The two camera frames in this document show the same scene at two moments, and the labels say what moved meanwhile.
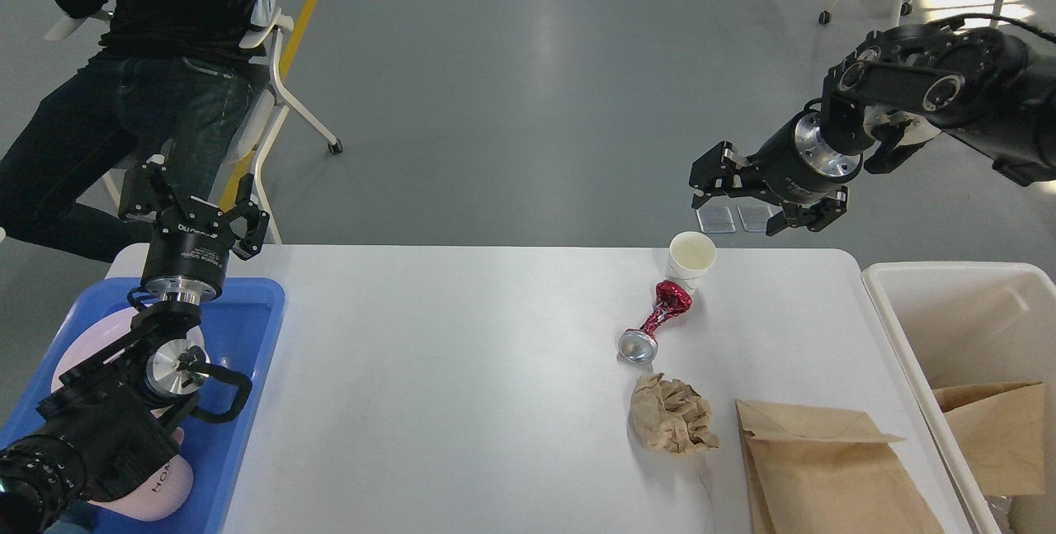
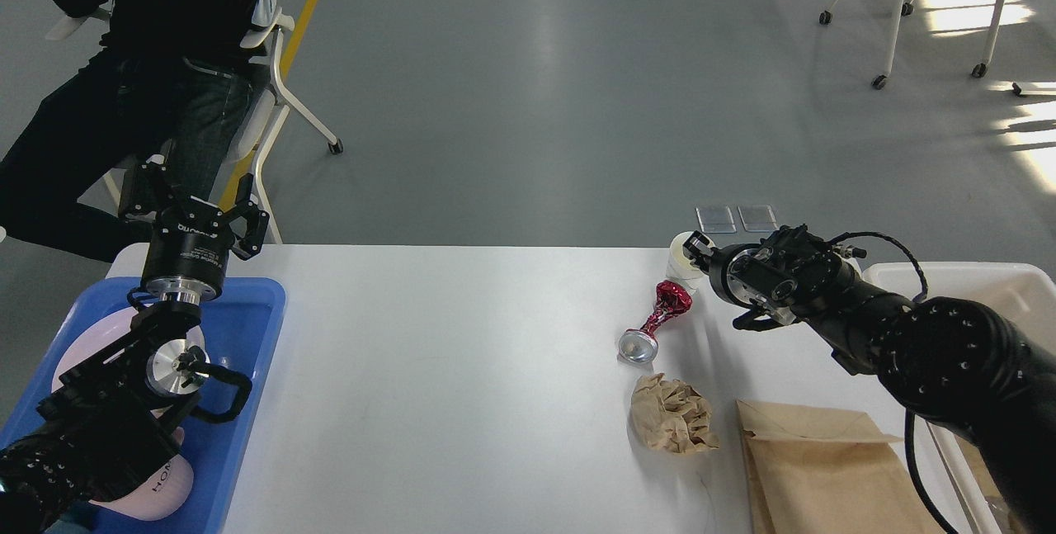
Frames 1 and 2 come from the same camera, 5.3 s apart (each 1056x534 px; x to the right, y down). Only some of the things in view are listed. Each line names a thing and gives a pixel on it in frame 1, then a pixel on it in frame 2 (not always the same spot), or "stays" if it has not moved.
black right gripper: [794, 165] -> [714, 260]
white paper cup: [691, 255] stays
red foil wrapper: [670, 300] stays
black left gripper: [186, 262] stays
